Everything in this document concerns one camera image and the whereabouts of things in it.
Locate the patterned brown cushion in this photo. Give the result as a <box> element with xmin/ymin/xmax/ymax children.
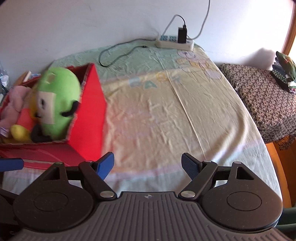
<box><xmin>219</xmin><ymin>63</ymin><xmax>295</xmax><ymax>150</ymax></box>

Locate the red cardboard box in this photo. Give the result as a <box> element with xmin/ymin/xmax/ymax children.
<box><xmin>1</xmin><ymin>63</ymin><xmax>106</xmax><ymax>169</ymax></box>

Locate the black power adapter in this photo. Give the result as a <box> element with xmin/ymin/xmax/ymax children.
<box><xmin>177</xmin><ymin>25</ymin><xmax>187</xmax><ymax>44</ymax></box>

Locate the pastel cartoon bed sheet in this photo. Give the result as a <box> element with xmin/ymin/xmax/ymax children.
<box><xmin>2</xmin><ymin>38</ymin><xmax>283</xmax><ymax>202</ymax></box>

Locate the power strip cord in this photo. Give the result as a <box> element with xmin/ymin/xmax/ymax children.
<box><xmin>187</xmin><ymin>0</ymin><xmax>212</xmax><ymax>40</ymax></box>

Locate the white power strip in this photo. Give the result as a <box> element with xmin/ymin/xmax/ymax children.
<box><xmin>155</xmin><ymin>35</ymin><xmax>194</xmax><ymax>51</ymax></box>

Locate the black charging cable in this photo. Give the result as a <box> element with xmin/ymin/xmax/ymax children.
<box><xmin>99</xmin><ymin>15</ymin><xmax>187</xmax><ymax>68</ymax></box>

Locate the pink plush toy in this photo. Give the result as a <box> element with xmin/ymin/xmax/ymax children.
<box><xmin>1</xmin><ymin>85</ymin><xmax>31</xmax><ymax>138</ymax></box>

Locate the green mushroom plush toy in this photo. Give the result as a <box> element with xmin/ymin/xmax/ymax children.
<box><xmin>31</xmin><ymin>67</ymin><xmax>81</xmax><ymax>143</ymax></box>

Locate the orange wooden chair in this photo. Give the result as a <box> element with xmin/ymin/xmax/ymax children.
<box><xmin>266</xmin><ymin>1</ymin><xmax>295</xmax><ymax>208</ymax></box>

